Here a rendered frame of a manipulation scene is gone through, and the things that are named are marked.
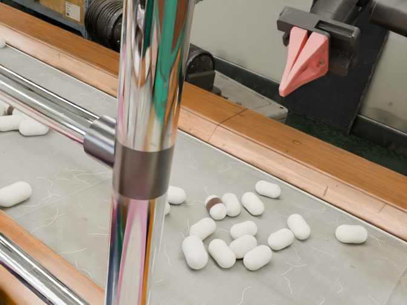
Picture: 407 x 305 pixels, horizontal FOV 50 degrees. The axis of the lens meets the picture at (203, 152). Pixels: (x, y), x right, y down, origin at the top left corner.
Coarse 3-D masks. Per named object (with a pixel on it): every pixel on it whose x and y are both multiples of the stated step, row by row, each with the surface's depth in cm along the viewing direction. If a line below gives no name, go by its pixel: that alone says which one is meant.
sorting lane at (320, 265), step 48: (0, 48) 83; (96, 96) 72; (0, 144) 56; (48, 144) 57; (192, 144) 63; (48, 192) 49; (96, 192) 50; (192, 192) 53; (240, 192) 55; (288, 192) 56; (48, 240) 43; (96, 240) 44; (336, 240) 50; (384, 240) 51; (192, 288) 40; (240, 288) 41; (288, 288) 42; (336, 288) 43; (384, 288) 44
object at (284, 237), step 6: (276, 234) 46; (282, 234) 46; (288, 234) 47; (270, 240) 46; (276, 240) 46; (282, 240) 46; (288, 240) 46; (270, 246) 46; (276, 246) 46; (282, 246) 46
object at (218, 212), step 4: (212, 196) 50; (216, 196) 50; (220, 204) 49; (212, 208) 49; (216, 208) 48; (220, 208) 48; (224, 208) 49; (212, 212) 49; (216, 212) 48; (220, 212) 48; (224, 212) 49; (212, 216) 49; (216, 216) 49; (220, 216) 48; (224, 216) 49
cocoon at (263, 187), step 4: (256, 184) 55; (260, 184) 54; (264, 184) 54; (268, 184) 54; (272, 184) 54; (256, 188) 55; (260, 188) 54; (264, 188) 54; (268, 188) 54; (272, 188) 54; (276, 188) 54; (260, 192) 54; (264, 192) 54; (268, 192) 54; (272, 192) 54; (276, 192) 54; (268, 196) 54; (272, 196) 54; (276, 196) 54
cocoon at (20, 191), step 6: (12, 186) 46; (18, 186) 46; (24, 186) 46; (30, 186) 47; (0, 192) 45; (6, 192) 45; (12, 192) 45; (18, 192) 45; (24, 192) 46; (30, 192) 47; (0, 198) 45; (6, 198) 45; (12, 198) 45; (18, 198) 46; (24, 198) 46; (0, 204) 45; (6, 204) 45; (12, 204) 45
